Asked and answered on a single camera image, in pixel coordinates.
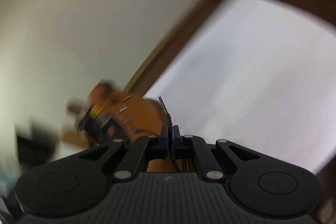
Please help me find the tan leather boot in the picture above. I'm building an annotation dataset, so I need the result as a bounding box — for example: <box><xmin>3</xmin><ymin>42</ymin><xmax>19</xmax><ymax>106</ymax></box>
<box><xmin>88</xmin><ymin>82</ymin><xmax>189</xmax><ymax>174</ymax></box>

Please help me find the dark brown braided shoelace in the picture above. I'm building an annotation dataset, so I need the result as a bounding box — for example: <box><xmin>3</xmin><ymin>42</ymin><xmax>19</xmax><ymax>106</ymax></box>
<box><xmin>158</xmin><ymin>96</ymin><xmax>173</xmax><ymax>134</ymax></box>

